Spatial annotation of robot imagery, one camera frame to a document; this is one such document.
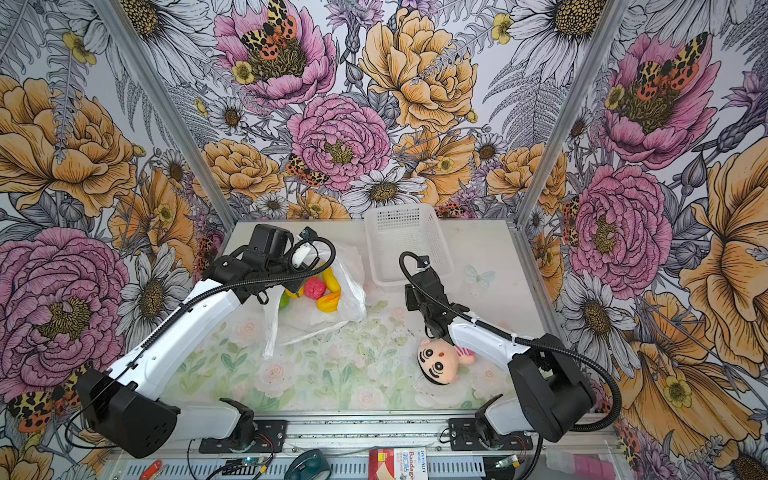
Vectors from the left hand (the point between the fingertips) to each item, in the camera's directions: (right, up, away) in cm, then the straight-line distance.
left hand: (298, 275), depth 79 cm
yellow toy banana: (+5, -3, +18) cm, 19 cm away
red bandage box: (+26, -41, -11) cm, 50 cm away
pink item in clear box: (+70, -43, -10) cm, 82 cm away
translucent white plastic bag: (-4, -15, +17) cm, 23 cm away
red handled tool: (-31, -44, -9) cm, 55 cm away
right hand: (+32, -6, +11) cm, 34 cm away
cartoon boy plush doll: (+36, -22, -1) cm, 42 cm away
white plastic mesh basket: (+25, +15, +41) cm, 50 cm away
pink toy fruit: (0, -6, +17) cm, 18 cm away
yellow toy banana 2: (-6, -8, +18) cm, 21 cm away
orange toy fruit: (+5, -10, +16) cm, 19 cm away
